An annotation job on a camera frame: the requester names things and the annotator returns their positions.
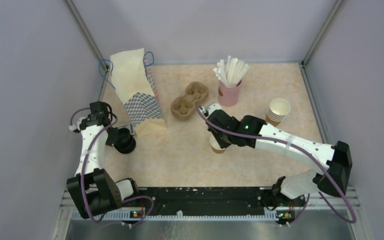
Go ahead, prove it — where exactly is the blue checkered paper bag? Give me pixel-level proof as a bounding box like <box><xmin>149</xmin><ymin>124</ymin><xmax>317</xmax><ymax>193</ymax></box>
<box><xmin>102</xmin><ymin>48</ymin><xmax>167</xmax><ymax>137</ymax></box>

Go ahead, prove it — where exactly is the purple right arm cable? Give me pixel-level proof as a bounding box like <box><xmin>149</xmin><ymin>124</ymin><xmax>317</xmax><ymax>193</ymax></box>
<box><xmin>195</xmin><ymin>105</ymin><xmax>358</xmax><ymax>229</ymax></box>

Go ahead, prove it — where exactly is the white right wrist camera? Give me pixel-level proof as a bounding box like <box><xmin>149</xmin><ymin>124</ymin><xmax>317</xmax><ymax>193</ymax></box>
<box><xmin>200</xmin><ymin>103</ymin><xmax>223</xmax><ymax>117</ymax></box>

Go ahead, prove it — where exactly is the single brown paper cup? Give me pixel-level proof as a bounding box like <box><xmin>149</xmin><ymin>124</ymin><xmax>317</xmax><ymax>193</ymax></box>
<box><xmin>209</xmin><ymin>135</ymin><xmax>226</xmax><ymax>154</ymax></box>

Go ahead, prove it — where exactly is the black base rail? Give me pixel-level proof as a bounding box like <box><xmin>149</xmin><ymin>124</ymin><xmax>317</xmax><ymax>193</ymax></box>
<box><xmin>112</xmin><ymin>186</ymin><xmax>307</xmax><ymax>221</ymax></box>

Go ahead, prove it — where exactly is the stack of black lids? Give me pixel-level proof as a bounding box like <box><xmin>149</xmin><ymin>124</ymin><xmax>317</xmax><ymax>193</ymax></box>
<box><xmin>114</xmin><ymin>128</ymin><xmax>136</xmax><ymax>154</ymax></box>

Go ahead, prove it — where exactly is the pink straw holder cup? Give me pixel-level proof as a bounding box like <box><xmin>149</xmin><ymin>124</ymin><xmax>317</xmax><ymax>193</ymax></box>
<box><xmin>217</xmin><ymin>81</ymin><xmax>242</xmax><ymax>107</ymax></box>

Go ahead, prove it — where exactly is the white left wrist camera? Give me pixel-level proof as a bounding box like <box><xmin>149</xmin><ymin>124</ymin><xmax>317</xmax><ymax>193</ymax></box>
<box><xmin>68</xmin><ymin>123</ymin><xmax>81</xmax><ymax>133</ymax></box>

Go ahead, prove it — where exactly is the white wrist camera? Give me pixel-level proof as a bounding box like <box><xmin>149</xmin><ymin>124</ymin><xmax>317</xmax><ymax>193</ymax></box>
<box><xmin>68</xmin><ymin>123</ymin><xmax>81</xmax><ymax>133</ymax></box>
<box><xmin>200</xmin><ymin>103</ymin><xmax>223</xmax><ymax>117</ymax></box>

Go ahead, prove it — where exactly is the brown pulp cup carrier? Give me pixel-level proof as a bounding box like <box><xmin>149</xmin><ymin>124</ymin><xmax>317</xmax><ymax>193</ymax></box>
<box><xmin>170</xmin><ymin>81</ymin><xmax>209</xmax><ymax>121</ymax></box>

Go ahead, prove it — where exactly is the bundle of white straws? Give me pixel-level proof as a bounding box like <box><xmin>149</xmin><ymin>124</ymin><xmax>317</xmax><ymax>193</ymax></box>
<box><xmin>213</xmin><ymin>55</ymin><xmax>251</xmax><ymax>88</ymax></box>

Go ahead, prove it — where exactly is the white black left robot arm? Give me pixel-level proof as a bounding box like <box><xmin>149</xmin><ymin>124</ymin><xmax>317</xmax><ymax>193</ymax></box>
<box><xmin>66</xmin><ymin>101</ymin><xmax>141</xmax><ymax>219</ymax></box>

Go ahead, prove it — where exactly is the stack of brown paper cups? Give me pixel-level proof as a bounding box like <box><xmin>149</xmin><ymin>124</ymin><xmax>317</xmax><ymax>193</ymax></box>
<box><xmin>265</xmin><ymin>98</ymin><xmax>291</xmax><ymax>127</ymax></box>

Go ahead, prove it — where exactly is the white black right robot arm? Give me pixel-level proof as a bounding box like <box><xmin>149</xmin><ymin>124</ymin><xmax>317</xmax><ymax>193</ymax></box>
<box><xmin>204</xmin><ymin>107</ymin><xmax>353</xmax><ymax>206</ymax></box>

